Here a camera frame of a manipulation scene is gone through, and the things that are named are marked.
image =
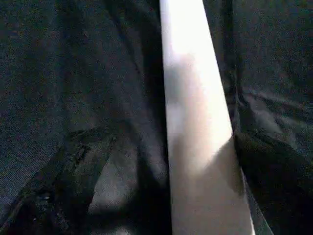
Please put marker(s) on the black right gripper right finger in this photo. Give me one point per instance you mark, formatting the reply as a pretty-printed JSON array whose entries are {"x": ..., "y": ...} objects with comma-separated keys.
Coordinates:
[{"x": 281, "y": 186}]

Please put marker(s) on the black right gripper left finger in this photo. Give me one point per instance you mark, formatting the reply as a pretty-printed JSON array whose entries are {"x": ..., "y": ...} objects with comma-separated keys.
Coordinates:
[{"x": 61, "y": 191}]

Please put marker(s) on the white plastic table leg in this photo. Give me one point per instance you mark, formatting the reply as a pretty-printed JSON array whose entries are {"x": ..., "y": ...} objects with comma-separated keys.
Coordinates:
[{"x": 195, "y": 122}]

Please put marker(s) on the black work mat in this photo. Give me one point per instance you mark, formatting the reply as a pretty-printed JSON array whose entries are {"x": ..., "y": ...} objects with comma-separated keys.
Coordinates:
[{"x": 73, "y": 73}]

